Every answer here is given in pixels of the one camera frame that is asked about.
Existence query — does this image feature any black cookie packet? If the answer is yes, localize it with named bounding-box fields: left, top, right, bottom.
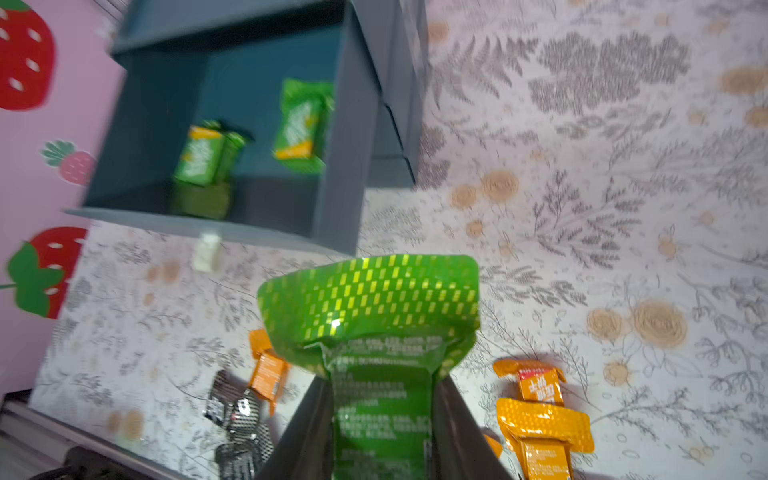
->
left=214, top=423, right=274, bottom=480
left=204, top=370, right=261, bottom=436

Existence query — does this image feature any orange cookie packet left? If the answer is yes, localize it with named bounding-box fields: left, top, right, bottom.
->
left=248, top=329, right=291, bottom=416

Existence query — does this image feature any orange cookie packet centre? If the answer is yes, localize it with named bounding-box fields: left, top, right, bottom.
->
left=496, top=398, right=595, bottom=479

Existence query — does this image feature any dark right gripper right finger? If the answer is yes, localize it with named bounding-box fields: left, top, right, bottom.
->
left=430, top=377, right=512, bottom=480

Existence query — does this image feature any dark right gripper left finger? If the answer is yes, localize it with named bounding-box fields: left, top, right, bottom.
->
left=256, top=378, right=333, bottom=480

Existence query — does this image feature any black cookie packet left upper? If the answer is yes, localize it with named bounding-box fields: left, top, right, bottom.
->
left=204, top=370, right=261, bottom=436

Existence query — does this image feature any orange cookie packet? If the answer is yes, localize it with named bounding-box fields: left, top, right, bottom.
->
left=496, top=398, right=595, bottom=479
left=493, top=359, right=567, bottom=406
left=248, top=329, right=291, bottom=416

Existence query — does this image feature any orange cookie packet right top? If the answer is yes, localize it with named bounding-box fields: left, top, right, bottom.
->
left=493, top=359, right=567, bottom=406

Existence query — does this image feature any teal drawer cabinet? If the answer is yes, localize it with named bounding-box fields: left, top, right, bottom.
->
left=76, top=1, right=428, bottom=255

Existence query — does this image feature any black cookie packet left lower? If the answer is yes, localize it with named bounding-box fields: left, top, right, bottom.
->
left=214, top=423, right=274, bottom=480

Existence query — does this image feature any green cookie packet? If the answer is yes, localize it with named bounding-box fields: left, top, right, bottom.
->
left=272, top=78, right=335, bottom=175
left=173, top=120, right=250, bottom=187
left=257, top=254, right=480, bottom=479

